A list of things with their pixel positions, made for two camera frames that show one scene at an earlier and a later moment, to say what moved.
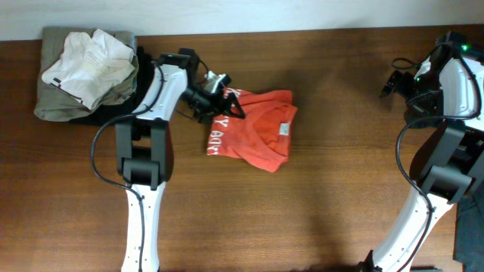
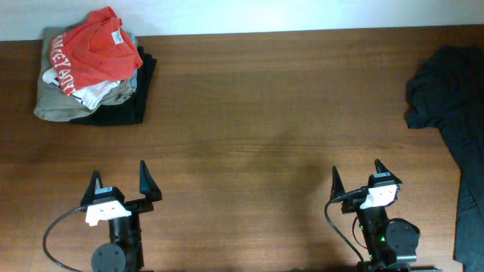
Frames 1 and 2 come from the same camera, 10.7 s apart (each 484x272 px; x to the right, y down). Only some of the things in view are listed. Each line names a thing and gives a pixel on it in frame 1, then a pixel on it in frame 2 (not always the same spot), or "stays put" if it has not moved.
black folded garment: (132, 103) stays put
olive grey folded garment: (55, 104) stays put
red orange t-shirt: (262, 137) -> (97, 50)
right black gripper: (405, 79) -> (352, 204)
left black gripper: (217, 107) -> (149, 188)
